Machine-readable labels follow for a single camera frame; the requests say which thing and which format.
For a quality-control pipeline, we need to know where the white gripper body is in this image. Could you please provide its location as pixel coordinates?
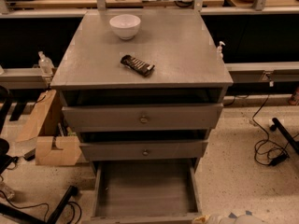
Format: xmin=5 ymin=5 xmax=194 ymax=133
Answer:
xmin=206 ymin=214 xmax=235 ymax=224

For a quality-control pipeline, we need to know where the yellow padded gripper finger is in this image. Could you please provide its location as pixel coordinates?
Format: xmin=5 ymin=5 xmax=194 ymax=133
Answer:
xmin=192 ymin=216 xmax=208 ymax=224

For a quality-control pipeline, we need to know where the grey bottom drawer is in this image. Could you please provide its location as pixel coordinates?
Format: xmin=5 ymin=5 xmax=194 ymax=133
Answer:
xmin=84 ymin=159 xmax=202 ymax=224

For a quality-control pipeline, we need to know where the grey drawer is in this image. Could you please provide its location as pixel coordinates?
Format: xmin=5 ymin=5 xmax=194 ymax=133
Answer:
xmin=63 ymin=104 xmax=222 ymax=133
xmin=84 ymin=159 xmax=202 ymax=224
xmin=80 ymin=130 xmax=207 ymax=161

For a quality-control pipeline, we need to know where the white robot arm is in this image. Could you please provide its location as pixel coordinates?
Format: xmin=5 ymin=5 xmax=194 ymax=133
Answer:
xmin=192 ymin=215 xmax=268 ymax=224

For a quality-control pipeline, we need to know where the grey middle drawer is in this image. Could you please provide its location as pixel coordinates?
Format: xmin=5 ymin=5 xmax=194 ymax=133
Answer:
xmin=80 ymin=130 xmax=207 ymax=161

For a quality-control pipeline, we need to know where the grey top drawer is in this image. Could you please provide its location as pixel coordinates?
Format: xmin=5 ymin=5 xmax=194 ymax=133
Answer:
xmin=63 ymin=104 xmax=222 ymax=133

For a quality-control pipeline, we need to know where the grey drawer cabinet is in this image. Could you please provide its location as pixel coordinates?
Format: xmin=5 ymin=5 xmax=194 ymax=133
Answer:
xmin=50 ymin=8 xmax=234 ymax=173

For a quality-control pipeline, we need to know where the blue tape floor marking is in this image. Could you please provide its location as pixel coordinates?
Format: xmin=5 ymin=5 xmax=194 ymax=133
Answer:
xmin=228 ymin=210 xmax=252 ymax=219

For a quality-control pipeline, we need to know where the black stand leg right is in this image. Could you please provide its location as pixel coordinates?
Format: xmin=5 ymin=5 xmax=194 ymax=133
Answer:
xmin=272 ymin=118 xmax=299 ymax=154

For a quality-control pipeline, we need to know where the black stand leg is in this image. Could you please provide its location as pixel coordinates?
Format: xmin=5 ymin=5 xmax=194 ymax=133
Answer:
xmin=0 ymin=186 xmax=78 ymax=224
xmin=272 ymin=118 xmax=299 ymax=154

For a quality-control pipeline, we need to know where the black stand leg left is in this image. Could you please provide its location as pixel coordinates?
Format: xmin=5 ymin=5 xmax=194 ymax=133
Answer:
xmin=0 ymin=186 xmax=78 ymax=224

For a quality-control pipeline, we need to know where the dark striped snack packet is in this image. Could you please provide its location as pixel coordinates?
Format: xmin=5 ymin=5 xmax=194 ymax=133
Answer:
xmin=121 ymin=55 xmax=154 ymax=77

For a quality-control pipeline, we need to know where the small white pump bottle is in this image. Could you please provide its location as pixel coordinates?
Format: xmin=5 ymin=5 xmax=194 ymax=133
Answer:
xmin=217 ymin=41 xmax=226 ymax=59

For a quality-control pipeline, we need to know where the cardboard box on floor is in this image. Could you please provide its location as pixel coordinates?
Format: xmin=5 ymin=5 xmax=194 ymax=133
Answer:
xmin=16 ymin=90 xmax=82 ymax=166

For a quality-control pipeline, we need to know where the black chair at left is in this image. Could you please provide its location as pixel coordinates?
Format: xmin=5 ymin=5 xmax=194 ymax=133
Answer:
xmin=0 ymin=86 xmax=18 ymax=175

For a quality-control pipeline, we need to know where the white ceramic bowl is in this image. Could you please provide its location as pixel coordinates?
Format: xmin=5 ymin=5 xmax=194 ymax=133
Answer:
xmin=109 ymin=14 xmax=141 ymax=40

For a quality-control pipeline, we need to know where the clear sanitizer bottle left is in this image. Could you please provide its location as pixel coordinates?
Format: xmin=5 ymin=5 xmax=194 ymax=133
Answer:
xmin=38 ymin=51 xmax=54 ymax=76

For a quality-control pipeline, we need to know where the black power cable and adapter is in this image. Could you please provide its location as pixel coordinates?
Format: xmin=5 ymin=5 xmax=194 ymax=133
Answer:
xmin=249 ymin=75 xmax=291 ymax=167

